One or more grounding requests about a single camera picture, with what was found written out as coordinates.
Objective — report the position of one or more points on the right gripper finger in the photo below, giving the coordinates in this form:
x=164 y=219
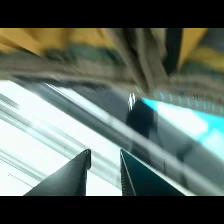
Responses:
x=68 y=180

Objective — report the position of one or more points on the yellow grey striped garment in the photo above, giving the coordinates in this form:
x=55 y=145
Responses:
x=66 y=50

